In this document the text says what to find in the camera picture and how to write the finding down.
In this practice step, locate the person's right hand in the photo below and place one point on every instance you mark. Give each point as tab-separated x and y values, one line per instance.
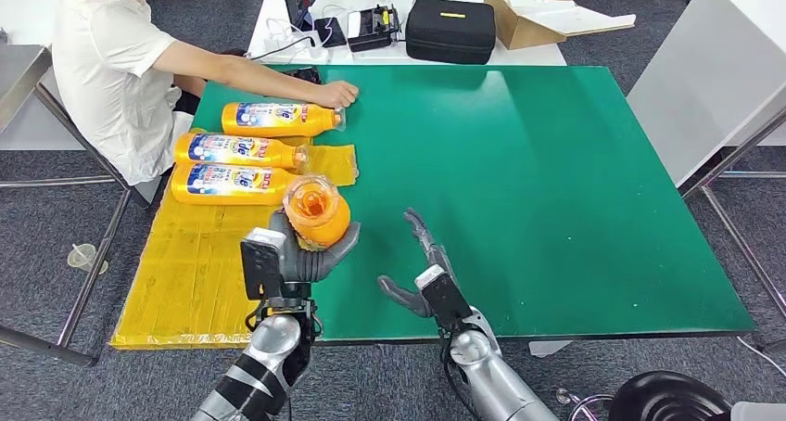
338	94

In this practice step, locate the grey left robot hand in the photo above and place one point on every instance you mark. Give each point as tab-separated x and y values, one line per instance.
307	264

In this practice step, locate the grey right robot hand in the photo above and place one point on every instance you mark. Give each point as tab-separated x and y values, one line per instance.
430	255

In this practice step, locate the orange detergent bottle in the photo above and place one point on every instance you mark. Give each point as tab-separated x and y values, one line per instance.
316	212
276	120
233	188
239	151

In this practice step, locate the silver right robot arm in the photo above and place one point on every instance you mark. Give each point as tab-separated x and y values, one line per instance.
491	381

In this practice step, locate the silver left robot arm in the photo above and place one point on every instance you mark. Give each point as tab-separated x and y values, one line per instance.
264	369

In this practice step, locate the person's right forearm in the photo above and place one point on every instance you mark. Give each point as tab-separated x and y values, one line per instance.
270	79

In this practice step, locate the black smartphone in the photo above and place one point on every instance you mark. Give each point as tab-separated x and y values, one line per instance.
330	32
304	73

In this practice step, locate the white power strip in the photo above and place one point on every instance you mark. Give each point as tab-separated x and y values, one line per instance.
307	52

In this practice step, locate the black label printer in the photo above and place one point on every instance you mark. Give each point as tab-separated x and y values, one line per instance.
373	29

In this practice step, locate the yellow plastic sheet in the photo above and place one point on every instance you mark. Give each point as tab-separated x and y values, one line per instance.
184	271

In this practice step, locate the black zip case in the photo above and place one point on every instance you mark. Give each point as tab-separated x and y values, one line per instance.
450	33

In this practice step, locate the brown cardboard box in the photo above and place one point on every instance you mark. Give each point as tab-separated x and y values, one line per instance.
523	31

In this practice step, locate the clear plastic cup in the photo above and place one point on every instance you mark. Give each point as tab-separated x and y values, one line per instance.
83	258

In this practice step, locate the person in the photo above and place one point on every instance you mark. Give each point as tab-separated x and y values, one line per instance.
104	68

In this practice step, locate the white paper sheet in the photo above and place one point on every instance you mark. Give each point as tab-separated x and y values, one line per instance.
569	16

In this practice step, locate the black chair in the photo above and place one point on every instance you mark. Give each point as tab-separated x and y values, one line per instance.
666	400

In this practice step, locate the steel table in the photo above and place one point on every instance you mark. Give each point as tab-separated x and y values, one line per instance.
18	73

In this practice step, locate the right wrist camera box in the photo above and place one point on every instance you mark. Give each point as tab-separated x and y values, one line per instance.
442	298

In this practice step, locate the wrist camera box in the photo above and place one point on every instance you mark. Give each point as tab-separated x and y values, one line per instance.
261	264
442	298

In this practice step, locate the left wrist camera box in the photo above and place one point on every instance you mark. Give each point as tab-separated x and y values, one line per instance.
261	264

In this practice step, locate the steel table leg frame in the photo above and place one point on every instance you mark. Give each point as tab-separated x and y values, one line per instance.
737	153

